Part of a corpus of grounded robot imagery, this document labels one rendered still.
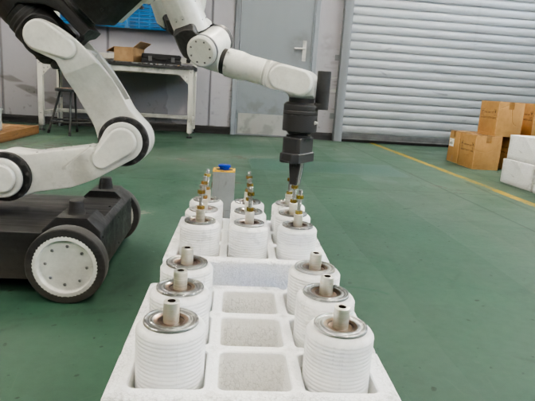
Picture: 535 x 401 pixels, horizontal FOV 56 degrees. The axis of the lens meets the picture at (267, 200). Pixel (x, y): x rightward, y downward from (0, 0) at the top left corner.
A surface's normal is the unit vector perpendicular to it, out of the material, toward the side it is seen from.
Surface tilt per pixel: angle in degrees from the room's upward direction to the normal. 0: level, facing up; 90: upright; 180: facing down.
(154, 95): 90
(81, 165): 106
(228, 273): 90
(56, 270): 90
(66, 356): 0
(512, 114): 90
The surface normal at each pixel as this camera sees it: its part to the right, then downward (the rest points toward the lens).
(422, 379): 0.07, -0.97
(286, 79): -0.22, 0.19
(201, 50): -0.29, 0.51
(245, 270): 0.05, 0.22
